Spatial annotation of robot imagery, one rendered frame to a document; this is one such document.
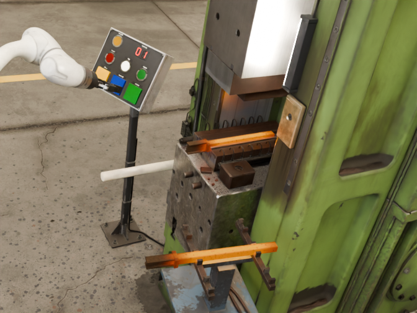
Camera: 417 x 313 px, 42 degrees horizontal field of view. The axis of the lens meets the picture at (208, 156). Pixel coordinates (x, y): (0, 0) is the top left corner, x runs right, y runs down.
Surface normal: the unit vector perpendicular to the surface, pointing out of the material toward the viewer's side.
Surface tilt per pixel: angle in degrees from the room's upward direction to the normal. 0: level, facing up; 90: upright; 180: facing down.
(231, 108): 90
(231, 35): 90
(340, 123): 89
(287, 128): 90
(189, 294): 0
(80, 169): 0
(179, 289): 0
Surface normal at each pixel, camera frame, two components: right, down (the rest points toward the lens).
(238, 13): -0.88, 0.15
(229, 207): 0.46, 0.57
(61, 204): 0.16, -0.81
